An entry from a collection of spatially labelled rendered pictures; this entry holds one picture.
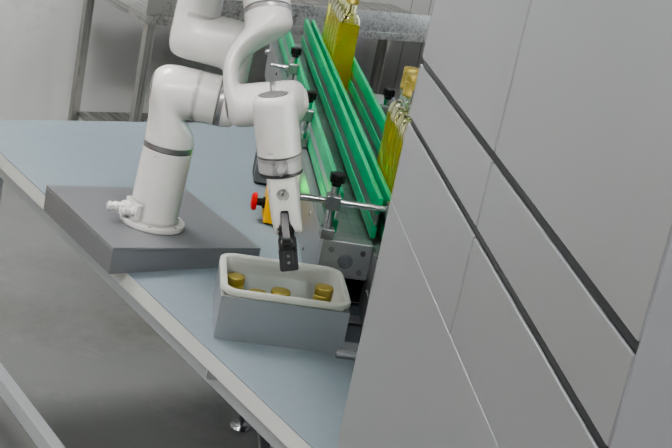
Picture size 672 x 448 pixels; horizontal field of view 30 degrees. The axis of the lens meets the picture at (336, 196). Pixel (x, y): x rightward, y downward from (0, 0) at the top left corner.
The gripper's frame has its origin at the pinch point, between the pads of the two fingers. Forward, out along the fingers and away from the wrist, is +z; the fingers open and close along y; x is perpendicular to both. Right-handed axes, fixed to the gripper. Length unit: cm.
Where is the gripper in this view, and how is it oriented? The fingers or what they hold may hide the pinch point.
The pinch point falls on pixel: (288, 254)
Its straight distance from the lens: 217.3
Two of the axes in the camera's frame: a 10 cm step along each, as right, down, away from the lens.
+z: 0.7, 9.5, 3.2
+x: -10.0, 0.9, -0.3
